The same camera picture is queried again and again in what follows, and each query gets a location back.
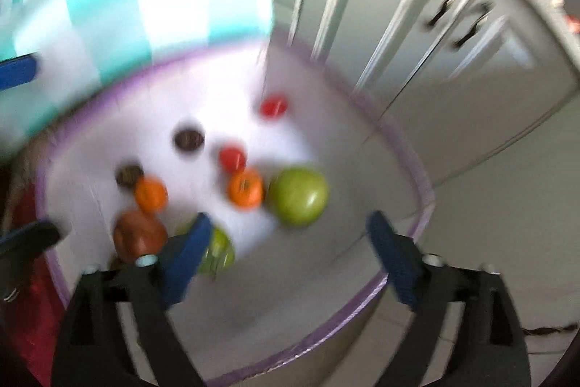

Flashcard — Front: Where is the small red cherry tomato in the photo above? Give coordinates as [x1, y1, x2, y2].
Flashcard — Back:
[218, 146, 248, 174]
[259, 94, 289, 120]

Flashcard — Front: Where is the dark cable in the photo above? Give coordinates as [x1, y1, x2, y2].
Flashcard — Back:
[521, 322, 580, 337]

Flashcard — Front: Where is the small green fruit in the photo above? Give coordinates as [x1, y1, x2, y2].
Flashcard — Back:
[174, 219, 236, 276]

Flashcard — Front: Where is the small dark round fruit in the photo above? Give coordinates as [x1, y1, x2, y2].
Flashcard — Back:
[172, 125, 206, 154]
[115, 162, 145, 190]

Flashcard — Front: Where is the blurred colourful item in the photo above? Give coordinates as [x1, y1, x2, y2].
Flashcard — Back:
[541, 0, 580, 32]

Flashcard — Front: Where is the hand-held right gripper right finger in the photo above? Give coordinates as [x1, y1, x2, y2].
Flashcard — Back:
[366, 211, 531, 387]

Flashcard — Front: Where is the large green apple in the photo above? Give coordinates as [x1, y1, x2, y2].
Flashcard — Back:
[267, 167, 330, 227]

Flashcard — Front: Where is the white cabinet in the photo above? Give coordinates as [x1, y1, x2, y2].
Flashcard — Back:
[267, 0, 580, 193]

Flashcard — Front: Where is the small orange tangerine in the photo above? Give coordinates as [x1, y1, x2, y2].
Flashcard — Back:
[133, 177, 170, 214]
[225, 168, 265, 211]

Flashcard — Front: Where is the dark metal cabinet handle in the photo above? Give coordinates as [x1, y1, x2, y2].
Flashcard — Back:
[426, 0, 464, 29]
[453, 1, 494, 50]

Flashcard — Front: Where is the white box with purple rim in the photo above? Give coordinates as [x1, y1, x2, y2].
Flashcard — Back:
[35, 31, 433, 385]

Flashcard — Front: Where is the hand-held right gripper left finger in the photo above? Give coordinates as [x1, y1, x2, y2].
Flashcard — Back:
[52, 213, 213, 387]

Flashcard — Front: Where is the large red tomato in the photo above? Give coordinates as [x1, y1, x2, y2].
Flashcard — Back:
[112, 209, 168, 263]

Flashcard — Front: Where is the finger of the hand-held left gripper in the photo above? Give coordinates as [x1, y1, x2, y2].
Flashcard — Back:
[0, 53, 41, 94]
[0, 218, 63, 301]

